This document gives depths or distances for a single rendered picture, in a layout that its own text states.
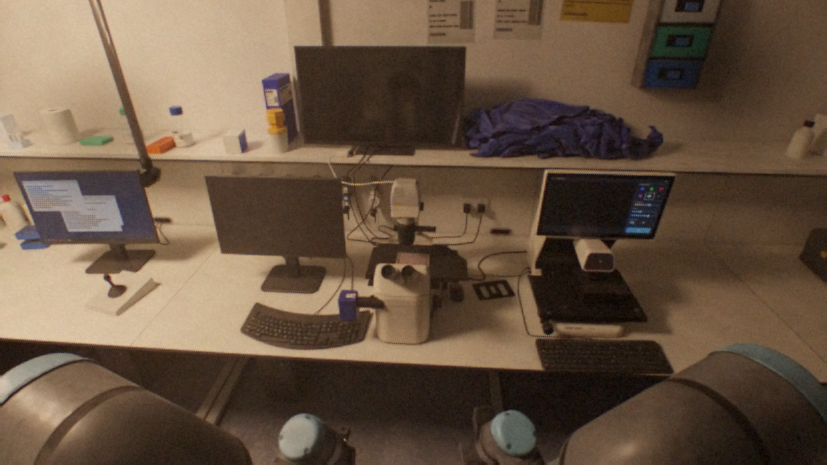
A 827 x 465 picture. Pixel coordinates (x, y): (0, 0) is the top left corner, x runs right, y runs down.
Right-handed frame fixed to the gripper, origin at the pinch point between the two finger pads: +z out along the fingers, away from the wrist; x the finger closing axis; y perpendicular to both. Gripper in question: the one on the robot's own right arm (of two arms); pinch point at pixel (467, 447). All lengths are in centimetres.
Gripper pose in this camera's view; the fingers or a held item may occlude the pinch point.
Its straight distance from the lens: 135.0
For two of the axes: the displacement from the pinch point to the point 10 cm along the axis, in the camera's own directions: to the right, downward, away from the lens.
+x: 9.8, 0.2, 2.1
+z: -1.7, 6.3, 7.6
